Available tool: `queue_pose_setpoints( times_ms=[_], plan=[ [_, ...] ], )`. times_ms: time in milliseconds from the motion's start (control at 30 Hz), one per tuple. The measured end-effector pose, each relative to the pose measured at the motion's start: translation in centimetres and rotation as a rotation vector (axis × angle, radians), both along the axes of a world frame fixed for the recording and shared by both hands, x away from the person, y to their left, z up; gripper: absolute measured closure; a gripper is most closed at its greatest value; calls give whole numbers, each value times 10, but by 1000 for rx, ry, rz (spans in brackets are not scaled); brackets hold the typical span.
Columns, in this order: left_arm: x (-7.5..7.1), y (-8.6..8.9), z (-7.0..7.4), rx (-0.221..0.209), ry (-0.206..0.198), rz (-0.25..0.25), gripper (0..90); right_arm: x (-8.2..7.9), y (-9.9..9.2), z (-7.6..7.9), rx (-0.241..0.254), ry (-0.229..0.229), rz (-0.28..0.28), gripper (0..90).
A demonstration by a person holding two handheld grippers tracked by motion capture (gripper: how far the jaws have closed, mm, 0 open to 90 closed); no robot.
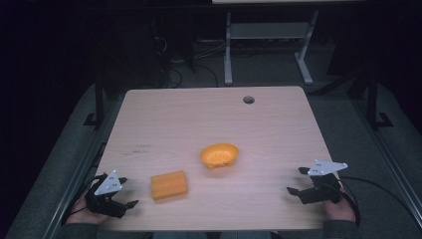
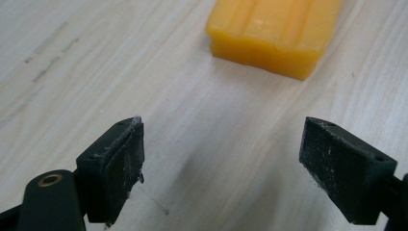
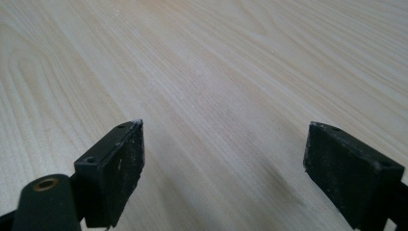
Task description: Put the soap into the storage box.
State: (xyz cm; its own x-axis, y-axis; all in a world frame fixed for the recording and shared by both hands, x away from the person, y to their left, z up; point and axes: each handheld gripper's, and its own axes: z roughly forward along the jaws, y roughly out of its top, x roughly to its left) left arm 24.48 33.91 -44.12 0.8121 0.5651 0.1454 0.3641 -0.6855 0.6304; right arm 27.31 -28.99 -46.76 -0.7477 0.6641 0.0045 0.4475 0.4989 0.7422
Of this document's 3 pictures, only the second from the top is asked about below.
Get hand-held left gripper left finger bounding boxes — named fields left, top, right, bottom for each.
left=75, top=115, right=146, bottom=227

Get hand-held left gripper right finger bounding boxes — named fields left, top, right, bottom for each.
left=298, top=116, right=398, bottom=226

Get yellow soap bar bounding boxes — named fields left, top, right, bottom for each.
left=205, top=0, right=343, bottom=81

